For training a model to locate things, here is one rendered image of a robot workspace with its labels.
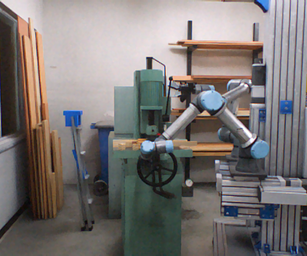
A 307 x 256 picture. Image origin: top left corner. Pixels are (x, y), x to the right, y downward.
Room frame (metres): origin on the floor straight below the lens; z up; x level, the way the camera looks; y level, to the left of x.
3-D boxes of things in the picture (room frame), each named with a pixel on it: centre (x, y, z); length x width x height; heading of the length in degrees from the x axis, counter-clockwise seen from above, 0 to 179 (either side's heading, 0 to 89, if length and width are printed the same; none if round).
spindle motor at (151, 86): (2.63, 0.02, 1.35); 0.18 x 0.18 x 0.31
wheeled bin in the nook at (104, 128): (4.52, 0.53, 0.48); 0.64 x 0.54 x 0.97; 98
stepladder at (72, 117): (3.23, 0.73, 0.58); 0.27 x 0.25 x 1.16; 93
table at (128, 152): (2.53, 0.00, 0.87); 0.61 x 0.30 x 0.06; 98
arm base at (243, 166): (2.17, -0.62, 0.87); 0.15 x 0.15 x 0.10
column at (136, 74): (2.92, 0.06, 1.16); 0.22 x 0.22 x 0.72; 8
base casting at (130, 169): (2.76, 0.03, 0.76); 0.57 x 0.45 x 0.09; 8
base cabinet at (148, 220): (2.75, 0.04, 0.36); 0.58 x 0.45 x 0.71; 8
